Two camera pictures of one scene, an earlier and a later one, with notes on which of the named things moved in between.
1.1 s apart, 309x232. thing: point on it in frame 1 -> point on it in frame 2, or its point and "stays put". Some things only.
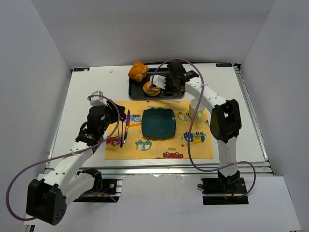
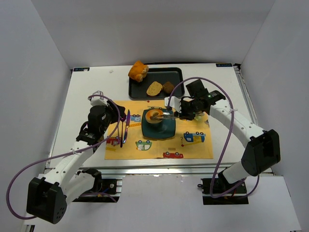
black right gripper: (169, 82) -> (184, 113)
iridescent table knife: (128, 123) stays put
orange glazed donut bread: (152, 91) -> (151, 116)
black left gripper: (119, 113) stays put
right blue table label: (223, 65) stays put
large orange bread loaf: (138, 71) stays put
